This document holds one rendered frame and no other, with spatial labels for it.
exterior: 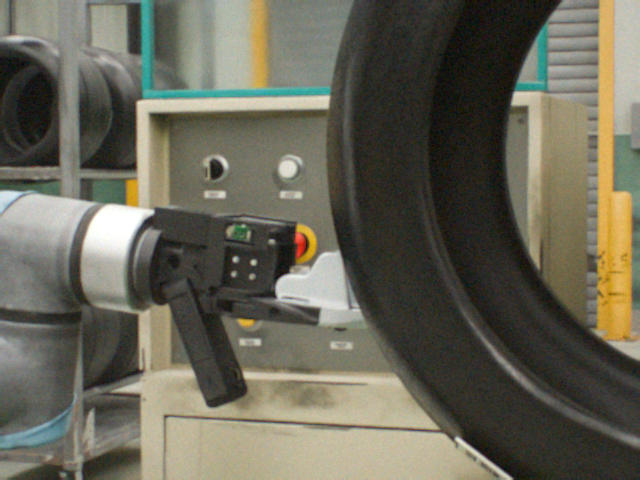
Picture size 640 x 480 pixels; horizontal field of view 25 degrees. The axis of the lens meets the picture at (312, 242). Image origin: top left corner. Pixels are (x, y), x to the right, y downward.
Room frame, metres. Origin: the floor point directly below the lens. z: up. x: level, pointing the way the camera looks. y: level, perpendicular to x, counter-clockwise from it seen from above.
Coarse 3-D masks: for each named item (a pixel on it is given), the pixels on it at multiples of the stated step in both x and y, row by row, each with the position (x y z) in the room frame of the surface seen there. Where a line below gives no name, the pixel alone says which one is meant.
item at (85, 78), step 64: (64, 0) 4.79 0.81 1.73; (128, 0) 6.09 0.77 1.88; (0, 64) 5.29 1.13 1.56; (64, 64) 4.79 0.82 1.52; (128, 64) 5.43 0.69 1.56; (0, 128) 5.31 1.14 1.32; (64, 128) 4.79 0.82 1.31; (128, 128) 5.31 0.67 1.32; (64, 192) 4.80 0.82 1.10; (128, 320) 5.29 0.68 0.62; (128, 384) 5.52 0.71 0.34; (64, 448) 4.80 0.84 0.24
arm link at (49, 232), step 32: (0, 192) 1.28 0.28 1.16; (32, 192) 1.28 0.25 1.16; (0, 224) 1.24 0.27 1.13; (32, 224) 1.24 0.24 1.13; (64, 224) 1.23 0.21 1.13; (0, 256) 1.24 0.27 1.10; (32, 256) 1.23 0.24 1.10; (64, 256) 1.22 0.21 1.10; (0, 288) 1.24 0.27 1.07; (32, 288) 1.24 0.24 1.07; (64, 288) 1.23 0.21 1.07
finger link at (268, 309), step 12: (252, 300) 1.17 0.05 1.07; (264, 300) 1.17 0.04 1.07; (240, 312) 1.17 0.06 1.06; (252, 312) 1.16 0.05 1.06; (264, 312) 1.16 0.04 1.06; (276, 312) 1.17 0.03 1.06; (288, 312) 1.16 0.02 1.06; (300, 312) 1.16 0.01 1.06; (312, 312) 1.16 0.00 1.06; (300, 324) 1.16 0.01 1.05; (312, 324) 1.16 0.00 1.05
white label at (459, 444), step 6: (456, 438) 1.03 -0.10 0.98; (456, 444) 1.04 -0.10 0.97; (462, 444) 1.03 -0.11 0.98; (462, 450) 1.05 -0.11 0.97; (468, 450) 1.03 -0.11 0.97; (474, 450) 1.02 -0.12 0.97; (468, 456) 1.05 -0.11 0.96; (474, 456) 1.03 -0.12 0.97; (480, 456) 1.02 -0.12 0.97; (480, 462) 1.04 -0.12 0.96; (486, 462) 1.02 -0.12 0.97; (486, 468) 1.04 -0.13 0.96; (492, 468) 1.02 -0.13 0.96; (498, 468) 1.02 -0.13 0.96; (492, 474) 1.05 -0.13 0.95; (498, 474) 1.02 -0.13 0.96; (504, 474) 1.02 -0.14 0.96
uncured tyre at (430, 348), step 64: (384, 0) 1.05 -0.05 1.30; (448, 0) 1.03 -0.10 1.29; (512, 0) 1.30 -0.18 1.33; (384, 64) 1.05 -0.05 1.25; (448, 64) 1.30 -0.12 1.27; (512, 64) 1.30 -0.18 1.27; (384, 128) 1.04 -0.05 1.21; (448, 128) 1.31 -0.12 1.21; (384, 192) 1.04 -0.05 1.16; (448, 192) 1.31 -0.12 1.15; (384, 256) 1.05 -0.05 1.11; (448, 256) 1.05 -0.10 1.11; (512, 256) 1.30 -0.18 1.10; (384, 320) 1.06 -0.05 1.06; (448, 320) 1.03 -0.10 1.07; (512, 320) 1.30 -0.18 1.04; (576, 320) 1.30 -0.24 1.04; (448, 384) 1.03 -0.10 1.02; (512, 384) 1.01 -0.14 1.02; (576, 384) 1.28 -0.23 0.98; (512, 448) 1.02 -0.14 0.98; (576, 448) 1.00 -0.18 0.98
